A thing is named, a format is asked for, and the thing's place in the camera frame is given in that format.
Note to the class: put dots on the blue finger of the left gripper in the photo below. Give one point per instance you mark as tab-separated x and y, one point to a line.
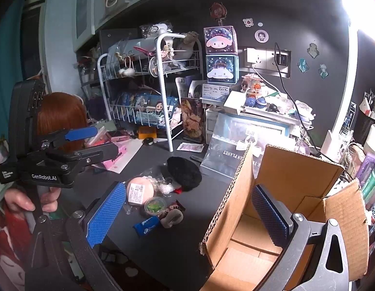
81	133
96	154

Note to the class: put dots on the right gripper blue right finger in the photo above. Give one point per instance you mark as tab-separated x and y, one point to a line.
274	215

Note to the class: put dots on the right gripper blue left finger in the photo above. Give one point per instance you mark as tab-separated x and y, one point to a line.
102	215

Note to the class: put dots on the blue snack packet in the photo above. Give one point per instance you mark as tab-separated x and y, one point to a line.
146	226

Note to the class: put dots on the round pink bun packet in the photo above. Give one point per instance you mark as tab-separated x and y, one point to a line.
139	190

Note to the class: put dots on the green jelly cup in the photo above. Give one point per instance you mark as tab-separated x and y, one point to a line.
155	206

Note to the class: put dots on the white fluffy hair clip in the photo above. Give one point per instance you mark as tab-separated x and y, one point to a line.
166	186

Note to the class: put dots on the black fluffy pouch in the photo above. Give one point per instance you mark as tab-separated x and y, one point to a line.
184	172

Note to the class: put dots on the pink patterned box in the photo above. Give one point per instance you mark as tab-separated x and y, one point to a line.
114	157

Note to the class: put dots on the lined notepad paper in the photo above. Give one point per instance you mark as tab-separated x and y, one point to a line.
132	145

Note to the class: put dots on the brown cardboard box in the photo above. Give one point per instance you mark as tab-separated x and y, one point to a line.
328	247

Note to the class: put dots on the orange small box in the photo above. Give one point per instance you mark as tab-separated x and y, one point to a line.
145	132

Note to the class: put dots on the small white pink sachet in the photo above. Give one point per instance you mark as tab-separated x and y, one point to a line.
191	147

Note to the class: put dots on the clear plastic display sleeve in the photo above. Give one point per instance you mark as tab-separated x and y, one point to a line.
233	135

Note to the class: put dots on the green white bottle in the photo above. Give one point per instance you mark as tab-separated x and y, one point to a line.
368	189

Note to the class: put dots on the white drawer organizer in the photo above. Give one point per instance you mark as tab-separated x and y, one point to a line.
211	115

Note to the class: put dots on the small figurine orange hair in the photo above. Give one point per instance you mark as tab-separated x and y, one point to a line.
251	86

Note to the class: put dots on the blue character box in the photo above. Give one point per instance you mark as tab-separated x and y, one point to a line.
222	68

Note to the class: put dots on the pink character box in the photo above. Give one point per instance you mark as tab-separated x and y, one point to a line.
220	40

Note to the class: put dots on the white desk lamp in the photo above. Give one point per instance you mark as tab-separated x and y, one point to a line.
361	14

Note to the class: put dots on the wall power outlet panel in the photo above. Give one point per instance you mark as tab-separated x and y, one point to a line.
266	61

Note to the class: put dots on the round wall badge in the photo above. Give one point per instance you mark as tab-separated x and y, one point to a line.
261	36

